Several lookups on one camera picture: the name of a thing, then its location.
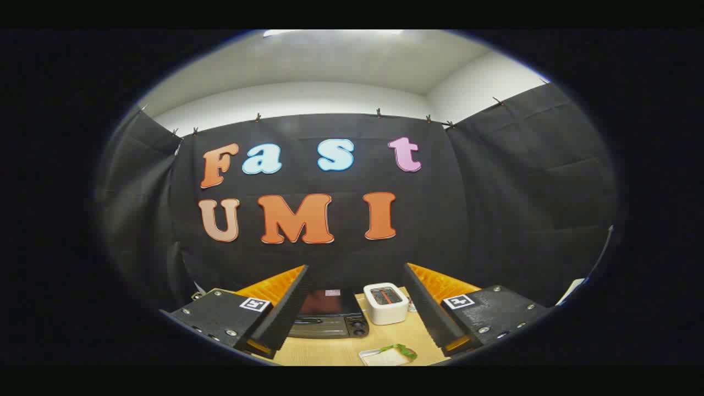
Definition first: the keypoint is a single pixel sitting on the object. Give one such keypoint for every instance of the lettuce sandwich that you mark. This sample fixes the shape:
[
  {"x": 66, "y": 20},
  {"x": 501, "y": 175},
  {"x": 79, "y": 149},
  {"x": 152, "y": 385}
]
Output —
[{"x": 393, "y": 356}]

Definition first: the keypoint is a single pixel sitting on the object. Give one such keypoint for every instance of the white rectangular tray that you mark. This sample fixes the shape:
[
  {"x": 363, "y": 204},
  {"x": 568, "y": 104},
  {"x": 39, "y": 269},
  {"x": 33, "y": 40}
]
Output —
[{"x": 363, "y": 355}]

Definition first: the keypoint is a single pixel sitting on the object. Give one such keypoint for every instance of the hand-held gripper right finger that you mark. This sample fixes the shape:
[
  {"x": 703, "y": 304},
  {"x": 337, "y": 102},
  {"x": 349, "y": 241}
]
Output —
[{"x": 426, "y": 311}]

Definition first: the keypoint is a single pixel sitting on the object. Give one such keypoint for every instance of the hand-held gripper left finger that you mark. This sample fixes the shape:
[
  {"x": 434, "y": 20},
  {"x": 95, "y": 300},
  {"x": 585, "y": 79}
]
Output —
[{"x": 286, "y": 313}]

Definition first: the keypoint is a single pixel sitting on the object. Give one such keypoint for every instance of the black toaster oven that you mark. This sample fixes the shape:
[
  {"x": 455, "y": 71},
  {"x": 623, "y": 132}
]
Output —
[{"x": 330, "y": 327}]

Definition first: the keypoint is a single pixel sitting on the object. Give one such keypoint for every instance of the ceiling light panel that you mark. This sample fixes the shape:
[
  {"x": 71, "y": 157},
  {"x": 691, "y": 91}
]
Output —
[{"x": 330, "y": 32}]

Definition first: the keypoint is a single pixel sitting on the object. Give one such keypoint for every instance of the white pop-up toaster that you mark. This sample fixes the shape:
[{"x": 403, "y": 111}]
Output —
[{"x": 385, "y": 313}]

